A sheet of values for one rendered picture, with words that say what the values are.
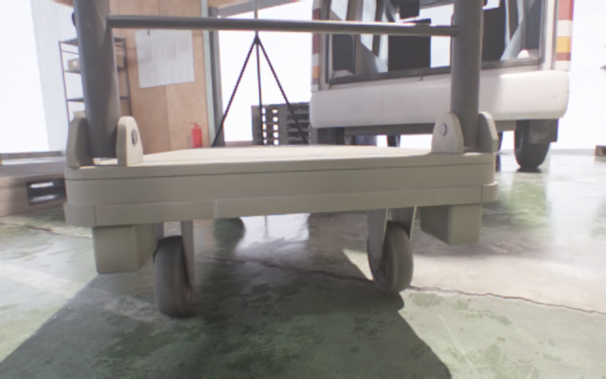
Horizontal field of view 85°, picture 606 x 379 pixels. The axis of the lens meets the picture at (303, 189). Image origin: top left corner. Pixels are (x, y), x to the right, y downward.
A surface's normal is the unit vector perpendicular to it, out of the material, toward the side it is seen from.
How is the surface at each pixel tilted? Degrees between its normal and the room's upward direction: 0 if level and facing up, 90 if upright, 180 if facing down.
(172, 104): 90
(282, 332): 0
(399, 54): 93
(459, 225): 90
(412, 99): 87
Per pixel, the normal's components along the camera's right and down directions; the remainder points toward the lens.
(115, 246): 0.17, 0.14
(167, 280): 0.15, -0.10
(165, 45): -0.42, 0.14
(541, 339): -0.03, -0.99
